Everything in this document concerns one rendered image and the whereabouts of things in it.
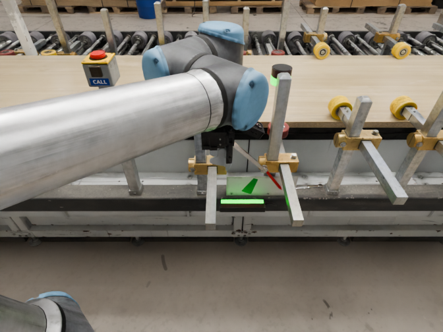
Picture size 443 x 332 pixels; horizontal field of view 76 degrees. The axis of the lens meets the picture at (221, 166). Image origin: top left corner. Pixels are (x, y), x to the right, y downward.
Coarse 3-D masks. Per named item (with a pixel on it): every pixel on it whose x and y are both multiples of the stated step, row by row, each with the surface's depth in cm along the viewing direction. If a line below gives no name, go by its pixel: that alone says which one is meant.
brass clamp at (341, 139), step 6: (336, 132) 94; (342, 132) 93; (366, 132) 93; (336, 138) 94; (342, 138) 92; (348, 138) 91; (354, 138) 91; (360, 138) 91; (366, 138) 91; (372, 138) 91; (378, 138) 91; (336, 144) 94; (342, 144) 92; (348, 144) 92; (354, 144) 92; (378, 144) 92
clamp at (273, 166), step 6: (258, 156) 101; (264, 156) 99; (282, 156) 99; (288, 156) 99; (258, 162) 101; (264, 162) 98; (270, 162) 97; (276, 162) 97; (282, 162) 97; (288, 162) 97; (294, 162) 97; (258, 168) 101; (270, 168) 99; (276, 168) 99; (294, 168) 99
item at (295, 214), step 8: (280, 152) 103; (280, 168) 97; (288, 168) 96; (280, 176) 97; (288, 176) 93; (288, 184) 90; (288, 192) 88; (296, 192) 88; (288, 200) 86; (296, 200) 85; (288, 208) 86; (296, 208) 83; (296, 216) 81; (296, 224) 81
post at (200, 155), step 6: (198, 138) 91; (198, 144) 93; (198, 150) 95; (204, 150) 95; (198, 156) 96; (204, 156) 96; (198, 162) 98; (204, 162) 98; (198, 180) 104; (204, 180) 104; (198, 186) 106; (204, 186) 106
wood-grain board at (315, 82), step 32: (0, 64) 155; (32, 64) 155; (64, 64) 155; (128, 64) 155; (256, 64) 155; (288, 64) 155; (320, 64) 155; (352, 64) 155; (384, 64) 155; (416, 64) 155; (0, 96) 127; (32, 96) 127; (320, 96) 127; (352, 96) 127; (384, 96) 127; (416, 96) 127
